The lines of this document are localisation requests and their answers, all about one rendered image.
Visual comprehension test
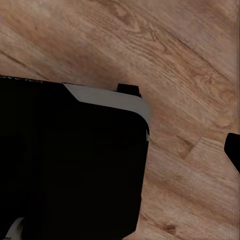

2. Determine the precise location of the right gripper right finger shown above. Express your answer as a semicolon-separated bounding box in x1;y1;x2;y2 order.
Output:
224;132;240;173

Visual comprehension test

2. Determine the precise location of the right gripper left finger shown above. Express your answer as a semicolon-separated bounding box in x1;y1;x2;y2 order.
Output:
0;133;26;193

